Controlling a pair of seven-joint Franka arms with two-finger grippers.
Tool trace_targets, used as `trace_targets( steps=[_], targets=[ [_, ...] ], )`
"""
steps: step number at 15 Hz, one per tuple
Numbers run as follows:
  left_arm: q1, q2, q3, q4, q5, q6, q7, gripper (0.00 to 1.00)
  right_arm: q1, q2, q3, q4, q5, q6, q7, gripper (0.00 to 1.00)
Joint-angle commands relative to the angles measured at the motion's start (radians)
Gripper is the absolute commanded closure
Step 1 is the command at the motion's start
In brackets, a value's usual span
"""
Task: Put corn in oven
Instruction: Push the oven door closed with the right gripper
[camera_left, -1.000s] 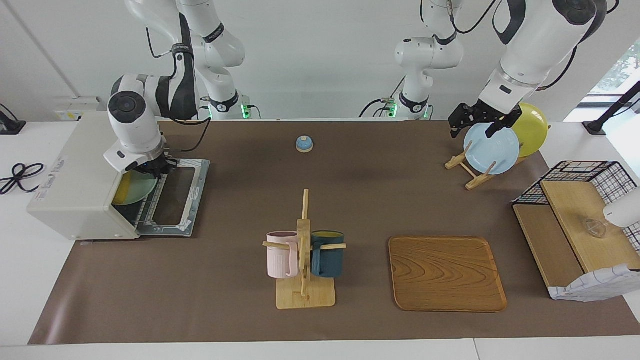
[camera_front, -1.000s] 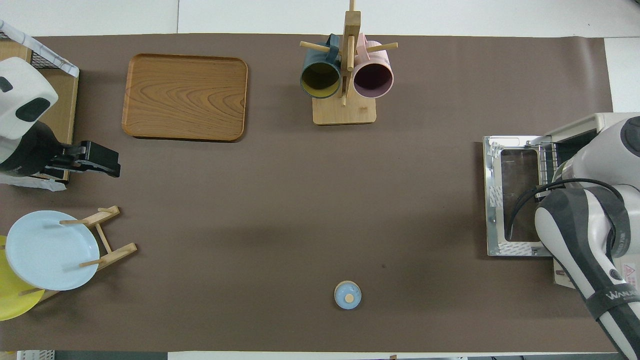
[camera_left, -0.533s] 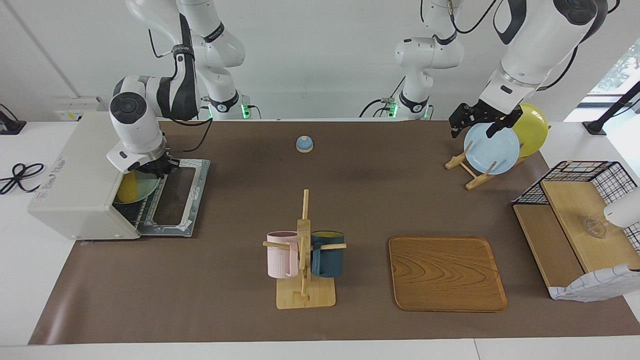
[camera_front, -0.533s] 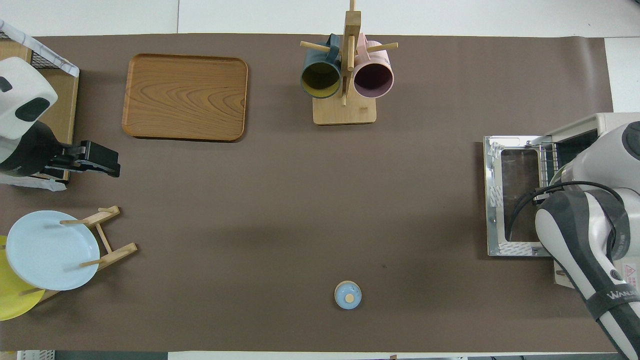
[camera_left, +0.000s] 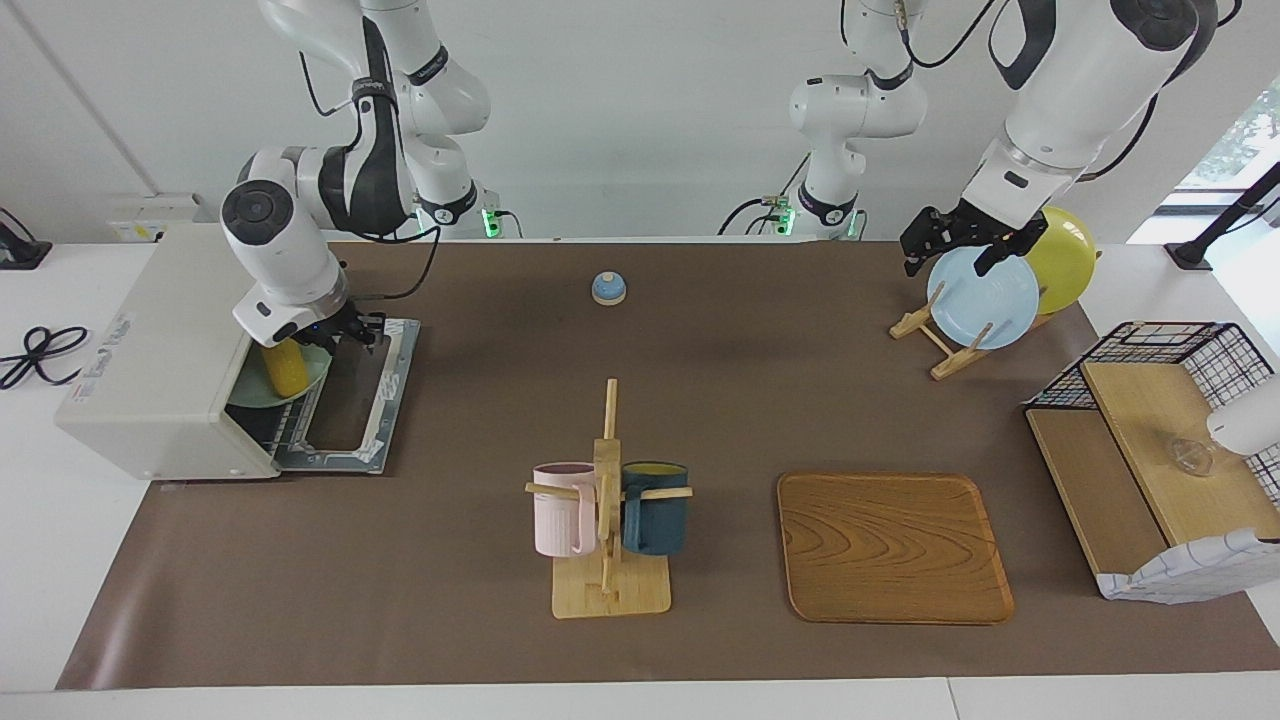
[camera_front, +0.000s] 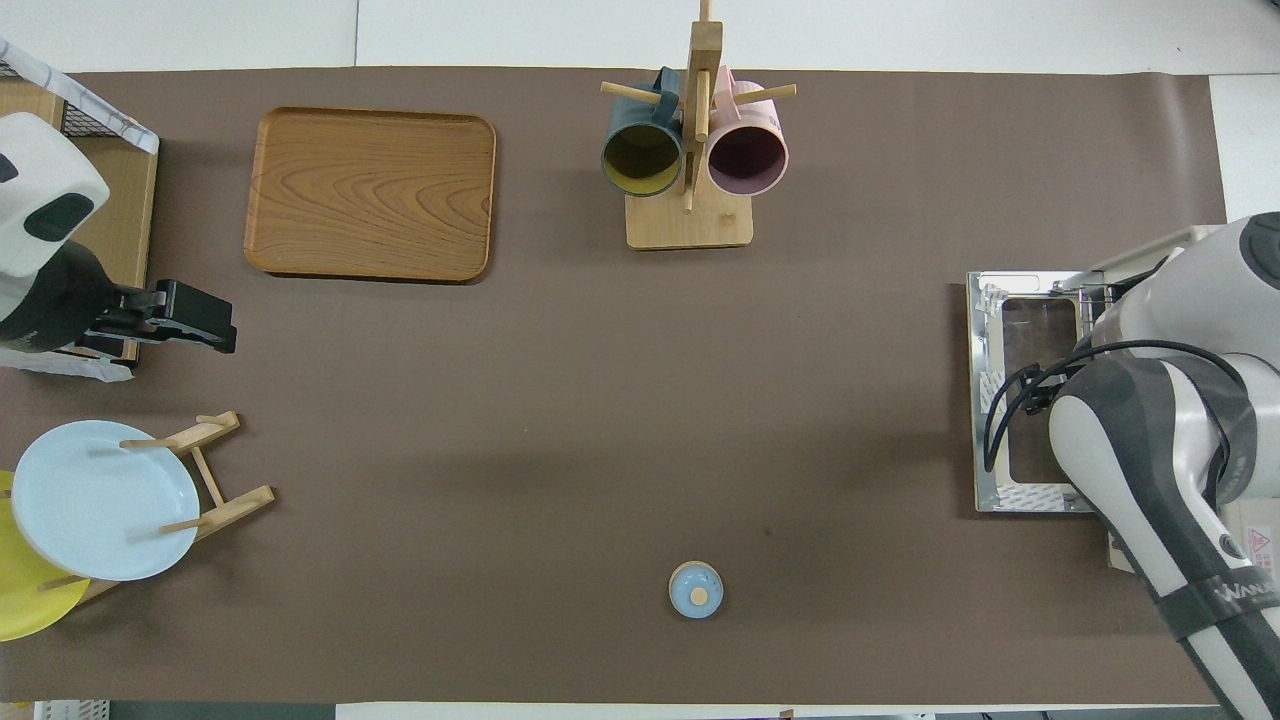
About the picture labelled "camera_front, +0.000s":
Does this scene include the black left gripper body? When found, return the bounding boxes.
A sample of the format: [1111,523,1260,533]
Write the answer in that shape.
[0,242,121,353]

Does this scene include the white toaster oven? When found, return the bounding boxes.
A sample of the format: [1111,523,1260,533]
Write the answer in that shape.
[966,225,1280,601]

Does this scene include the white checked cloth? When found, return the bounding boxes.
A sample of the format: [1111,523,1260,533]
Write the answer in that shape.
[0,38,161,156]

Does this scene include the wooden plate rack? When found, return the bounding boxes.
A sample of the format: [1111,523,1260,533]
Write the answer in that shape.
[40,410,276,601]

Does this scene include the light blue plate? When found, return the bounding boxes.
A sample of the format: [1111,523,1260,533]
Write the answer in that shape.
[10,420,201,583]

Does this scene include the wooden serving tray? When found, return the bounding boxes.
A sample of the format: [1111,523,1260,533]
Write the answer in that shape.
[243,107,498,286]

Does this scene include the yellow plate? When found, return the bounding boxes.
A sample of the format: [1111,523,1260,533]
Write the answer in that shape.
[0,470,91,643]

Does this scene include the brown table mat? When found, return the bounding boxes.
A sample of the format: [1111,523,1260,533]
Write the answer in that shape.
[0,65,1280,706]

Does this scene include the dark teal mug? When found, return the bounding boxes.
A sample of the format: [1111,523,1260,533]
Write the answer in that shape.
[600,67,686,199]

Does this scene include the wooden mug rack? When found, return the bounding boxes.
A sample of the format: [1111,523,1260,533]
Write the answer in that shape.
[600,0,798,251]

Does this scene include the small blue bell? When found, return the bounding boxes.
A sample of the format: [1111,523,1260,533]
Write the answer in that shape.
[668,561,724,620]

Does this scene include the pink mug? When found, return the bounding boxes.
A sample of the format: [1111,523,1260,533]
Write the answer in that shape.
[706,67,790,198]

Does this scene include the black wire rack frame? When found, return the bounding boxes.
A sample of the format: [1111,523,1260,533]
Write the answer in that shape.
[0,58,129,141]

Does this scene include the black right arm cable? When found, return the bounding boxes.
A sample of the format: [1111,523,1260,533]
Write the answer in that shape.
[983,338,1251,476]

